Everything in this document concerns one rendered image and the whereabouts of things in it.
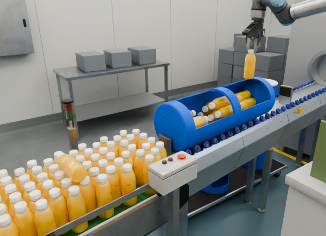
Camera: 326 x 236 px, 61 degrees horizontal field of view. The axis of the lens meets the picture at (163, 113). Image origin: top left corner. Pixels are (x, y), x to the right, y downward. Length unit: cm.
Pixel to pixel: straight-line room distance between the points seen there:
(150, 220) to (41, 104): 359
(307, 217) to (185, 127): 66
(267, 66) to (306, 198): 393
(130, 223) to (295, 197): 69
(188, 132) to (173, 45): 416
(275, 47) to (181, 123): 409
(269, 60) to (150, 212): 399
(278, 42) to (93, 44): 313
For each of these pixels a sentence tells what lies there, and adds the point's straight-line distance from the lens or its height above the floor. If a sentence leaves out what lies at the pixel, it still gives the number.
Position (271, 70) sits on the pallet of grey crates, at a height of 69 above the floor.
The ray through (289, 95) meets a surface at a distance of 255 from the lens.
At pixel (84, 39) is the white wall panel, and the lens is 472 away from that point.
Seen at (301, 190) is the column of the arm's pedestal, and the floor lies 107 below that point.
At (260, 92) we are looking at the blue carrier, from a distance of 216.
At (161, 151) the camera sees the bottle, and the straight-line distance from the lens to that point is 140.
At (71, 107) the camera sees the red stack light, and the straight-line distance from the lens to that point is 157.
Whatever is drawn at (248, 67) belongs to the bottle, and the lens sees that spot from 194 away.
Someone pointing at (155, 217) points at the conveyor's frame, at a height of 79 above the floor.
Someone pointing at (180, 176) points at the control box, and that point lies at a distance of 121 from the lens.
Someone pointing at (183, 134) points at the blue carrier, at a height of 109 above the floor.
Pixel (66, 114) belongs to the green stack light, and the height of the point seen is 119.
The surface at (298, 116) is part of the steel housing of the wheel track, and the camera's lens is 257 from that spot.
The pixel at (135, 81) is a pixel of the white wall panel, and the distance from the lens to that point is 519.
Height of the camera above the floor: 172
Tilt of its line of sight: 21 degrees down
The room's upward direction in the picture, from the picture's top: 1 degrees counter-clockwise
